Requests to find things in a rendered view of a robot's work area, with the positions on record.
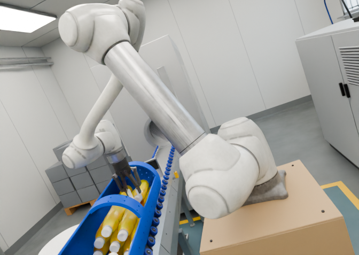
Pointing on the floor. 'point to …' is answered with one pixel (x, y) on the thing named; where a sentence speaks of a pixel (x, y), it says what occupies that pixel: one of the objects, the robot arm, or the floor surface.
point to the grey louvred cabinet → (335, 83)
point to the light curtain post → (166, 79)
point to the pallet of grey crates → (79, 179)
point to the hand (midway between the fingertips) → (134, 195)
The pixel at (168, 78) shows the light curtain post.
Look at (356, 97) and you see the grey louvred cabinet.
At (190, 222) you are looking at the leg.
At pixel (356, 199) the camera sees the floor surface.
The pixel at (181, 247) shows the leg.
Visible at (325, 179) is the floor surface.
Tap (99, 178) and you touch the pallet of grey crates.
